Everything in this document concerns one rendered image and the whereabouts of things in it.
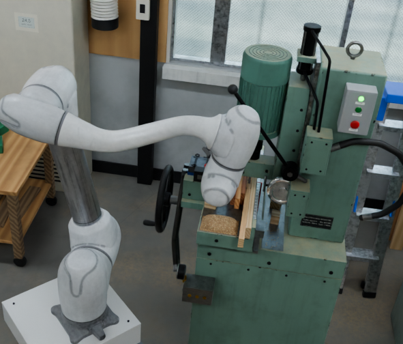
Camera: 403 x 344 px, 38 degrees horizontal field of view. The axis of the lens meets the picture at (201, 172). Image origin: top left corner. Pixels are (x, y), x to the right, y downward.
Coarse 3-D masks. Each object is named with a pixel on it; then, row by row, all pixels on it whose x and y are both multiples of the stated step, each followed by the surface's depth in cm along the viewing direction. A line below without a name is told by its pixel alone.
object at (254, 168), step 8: (256, 160) 229; (264, 160) 229; (272, 160) 229; (248, 168) 229; (256, 168) 228; (264, 168) 228; (272, 168) 227; (248, 176) 231; (256, 176) 230; (264, 176) 230
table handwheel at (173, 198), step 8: (168, 168) 241; (168, 176) 250; (160, 184) 234; (168, 184) 249; (160, 192) 233; (168, 192) 246; (160, 200) 233; (168, 200) 244; (176, 200) 245; (160, 208) 233; (168, 208) 258; (160, 216) 235; (160, 224) 237; (160, 232) 244
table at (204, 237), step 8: (184, 200) 237; (192, 200) 238; (192, 208) 238; (200, 208) 237; (208, 208) 229; (216, 208) 229; (224, 208) 229; (232, 208) 230; (240, 208) 230; (200, 216) 224; (232, 216) 225; (240, 216) 226; (240, 224) 222; (200, 232) 217; (208, 232) 216; (200, 240) 219; (208, 240) 218; (216, 240) 217; (224, 240) 217; (232, 240) 217; (248, 240) 215; (232, 248) 219; (240, 248) 218; (248, 248) 218
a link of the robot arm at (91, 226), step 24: (48, 72) 173; (72, 96) 177; (48, 144) 185; (72, 168) 188; (72, 192) 193; (72, 216) 201; (96, 216) 201; (72, 240) 203; (96, 240) 201; (120, 240) 215
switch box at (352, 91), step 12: (348, 84) 195; (360, 84) 196; (348, 96) 193; (372, 96) 191; (348, 108) 195; (372, 108) 194; (348, 120) 197; (360, 120) 197; (348, 132) 200; (360, 132) 199
